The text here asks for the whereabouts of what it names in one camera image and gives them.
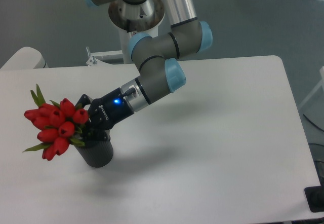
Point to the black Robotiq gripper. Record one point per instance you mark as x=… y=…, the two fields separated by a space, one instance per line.
x=104 y=113

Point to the red tulip bouquet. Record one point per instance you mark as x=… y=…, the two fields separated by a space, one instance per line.
x=60 y=125

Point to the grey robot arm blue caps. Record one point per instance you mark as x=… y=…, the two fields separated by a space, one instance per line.
x=159 y=32

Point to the dark grey ribbed vase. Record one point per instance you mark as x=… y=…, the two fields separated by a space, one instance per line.
x=96 y=153

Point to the white chair at left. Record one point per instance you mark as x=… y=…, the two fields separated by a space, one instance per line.
x=25 y=58

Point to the white furniture at right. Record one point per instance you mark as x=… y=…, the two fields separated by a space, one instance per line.
x=311 y=94

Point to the black device at table edge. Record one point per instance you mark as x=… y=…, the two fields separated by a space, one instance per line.
x=314 y=196

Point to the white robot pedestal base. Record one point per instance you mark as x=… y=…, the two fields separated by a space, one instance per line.
x=129 y=20

